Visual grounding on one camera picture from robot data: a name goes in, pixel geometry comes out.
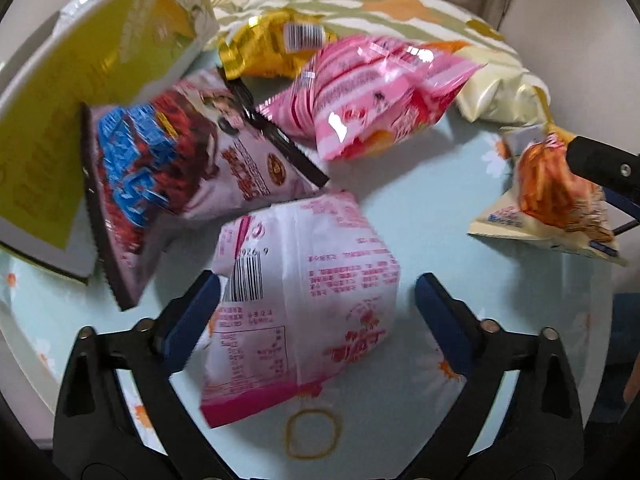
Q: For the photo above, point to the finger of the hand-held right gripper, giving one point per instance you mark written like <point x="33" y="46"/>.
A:
<point x="605" y="167"/>
<point x="625" y="205"/>

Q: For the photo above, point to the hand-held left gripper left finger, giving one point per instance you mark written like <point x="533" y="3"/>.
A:
<point x="192" y="320"/>

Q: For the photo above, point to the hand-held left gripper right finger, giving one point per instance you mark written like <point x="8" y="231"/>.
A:
<point x="440" y="315"/>

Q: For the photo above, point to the orange sticks snack packet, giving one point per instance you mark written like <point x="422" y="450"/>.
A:
<point x="550" y="195"/>

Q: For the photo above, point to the white and pink snack packet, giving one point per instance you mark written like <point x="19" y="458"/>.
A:
<point x="310" y="310"/>

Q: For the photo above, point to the green yellow cardboard box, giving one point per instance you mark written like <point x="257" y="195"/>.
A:
<point x="75" y="110"/>

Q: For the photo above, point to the table with floral tablecloth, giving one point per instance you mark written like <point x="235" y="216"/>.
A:
<point x="425" y="200"/>

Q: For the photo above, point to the person's blue jeans leg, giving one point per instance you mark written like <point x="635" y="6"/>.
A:
<point x="622" y="330"/>

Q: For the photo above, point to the cream snack packet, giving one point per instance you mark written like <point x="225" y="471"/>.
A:
<point x="500" y="95"/>

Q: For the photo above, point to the yellow rubber band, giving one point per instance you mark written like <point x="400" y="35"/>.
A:
<point x="287" y="435"/>

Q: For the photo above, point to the mauve packet with blue lettering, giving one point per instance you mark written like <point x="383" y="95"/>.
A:
<point x="175" y="160"/>

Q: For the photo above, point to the pink striped snack packet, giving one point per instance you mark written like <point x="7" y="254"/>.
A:
<point x="370" y="95"/>

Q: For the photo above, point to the floral striped blanket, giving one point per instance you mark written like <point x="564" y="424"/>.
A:
<point x="380" y="10"/>

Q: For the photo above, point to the golden snack packet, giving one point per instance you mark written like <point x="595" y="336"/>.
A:
<point x="265" y="50"/>

